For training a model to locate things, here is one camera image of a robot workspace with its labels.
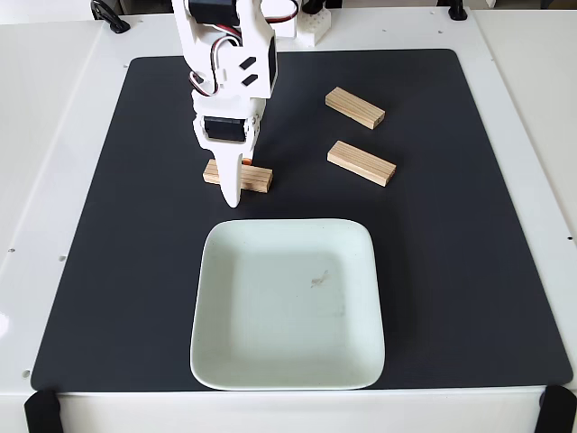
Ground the wooden block marked 3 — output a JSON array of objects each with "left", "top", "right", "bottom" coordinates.
[{"left": 324, "top": 86, "right": 387, "bottom": 131}]

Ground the pale green square plate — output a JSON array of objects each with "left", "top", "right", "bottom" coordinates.
[{"left": 189, "top": 217, "right": 387, "bottom": 392}]

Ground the grooved wooden block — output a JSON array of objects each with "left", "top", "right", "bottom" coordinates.
[
  {"left": 326, "top": 140, "right": 398, "bottom": 189},
  {"left": 202, "top": 158, "right": 275, "bottom": 194}
]

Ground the black table mat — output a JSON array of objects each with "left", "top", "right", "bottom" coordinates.
[{"left": 30, "top": 48, "right": 574, "bottom": 392}]

